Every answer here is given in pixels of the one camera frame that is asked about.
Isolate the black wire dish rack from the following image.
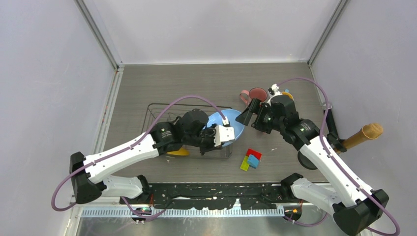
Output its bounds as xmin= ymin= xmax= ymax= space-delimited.
xmin=141 ymin=103 xmax=233 ymax=159

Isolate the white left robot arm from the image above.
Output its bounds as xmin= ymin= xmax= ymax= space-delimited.
xmin=69 ymin=109 xmax=235 ymax=204

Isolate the blue butterfly mug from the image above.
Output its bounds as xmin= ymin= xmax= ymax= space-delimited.
xmin=281 ymin=89 xmax=294 ymax=100

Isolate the red toy block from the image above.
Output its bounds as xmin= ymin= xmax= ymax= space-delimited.
xmin=246 ymin=148 xmax=262 ymax=160

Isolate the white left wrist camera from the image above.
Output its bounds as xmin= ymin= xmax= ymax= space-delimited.
xmin=214 ymin=117 xmax=235 ymax=147

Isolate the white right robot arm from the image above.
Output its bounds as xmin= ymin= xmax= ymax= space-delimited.
xmin=236 ymin=95 xmax=389 ymax=236

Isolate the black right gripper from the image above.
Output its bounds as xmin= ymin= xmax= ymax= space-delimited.
xmin=236 ymin=97 xmax=284 ymax=135

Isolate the patterned pink mug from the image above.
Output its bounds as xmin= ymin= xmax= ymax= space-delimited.
xmin=239 ymin=88 xmax=268 ymax=107

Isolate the black silver microphone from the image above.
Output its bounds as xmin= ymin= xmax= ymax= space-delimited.
xmin=322 ymin=102 xmax=339 ymax=140

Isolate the gold microphone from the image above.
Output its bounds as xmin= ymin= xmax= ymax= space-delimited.
xmin=334 ymin=122 xmax=384 ymax=154

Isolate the black microphone stand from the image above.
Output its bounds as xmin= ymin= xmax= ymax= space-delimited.
xmin=297 ymin=132 xmax=348 ymax=170

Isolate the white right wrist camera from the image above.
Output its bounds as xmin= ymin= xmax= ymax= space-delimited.
xmin=266 ymin=84 xmax=282 ymax=104

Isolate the blue toy block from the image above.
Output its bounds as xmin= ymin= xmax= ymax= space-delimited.
xmin=246 ymin=154 xmax=260 ymax=169

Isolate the yellow-green toy block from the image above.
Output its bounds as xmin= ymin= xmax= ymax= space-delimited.
xmin=240 ymin=156 xmax=250 ymax=172

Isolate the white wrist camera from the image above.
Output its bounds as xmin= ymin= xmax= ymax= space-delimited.
xmin=214 ymin=117 xmax=235 ymax=147
xmin=266 ymin=84 xmax=282 ymax=104

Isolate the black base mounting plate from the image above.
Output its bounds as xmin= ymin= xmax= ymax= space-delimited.
xmin=127 ymin=182 xmax=306 ymax=210

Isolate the yellow patterned plate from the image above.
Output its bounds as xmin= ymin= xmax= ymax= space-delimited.
xmin=166 ymin=147 xmax=189 ymax=156

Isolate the light blue plate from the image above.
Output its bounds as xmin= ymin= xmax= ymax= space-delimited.
xmin=207 ymin=109 xmax=244 ymax=147

